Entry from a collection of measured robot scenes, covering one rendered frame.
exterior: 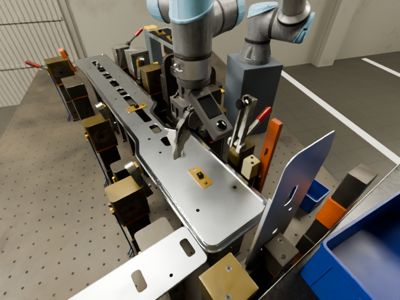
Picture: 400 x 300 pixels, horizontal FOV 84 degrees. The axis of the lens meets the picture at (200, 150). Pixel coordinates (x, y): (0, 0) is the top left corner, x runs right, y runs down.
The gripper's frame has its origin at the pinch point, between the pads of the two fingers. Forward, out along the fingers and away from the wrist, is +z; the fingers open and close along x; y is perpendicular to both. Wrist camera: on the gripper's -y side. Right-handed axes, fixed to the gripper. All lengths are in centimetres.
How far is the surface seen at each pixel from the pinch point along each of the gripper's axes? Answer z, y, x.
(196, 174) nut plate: 10.7, 1.4, 0.6
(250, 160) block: 4.7, -7.7, -11.9
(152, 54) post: 8, 92, -30
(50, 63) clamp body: 4, 102, 23
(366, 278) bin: 8.2, -42.1, -10.3
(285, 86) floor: 111, 135, -243
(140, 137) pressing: 10.8, 27.3, 7.3
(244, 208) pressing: 11.2, -15.7, -3.4
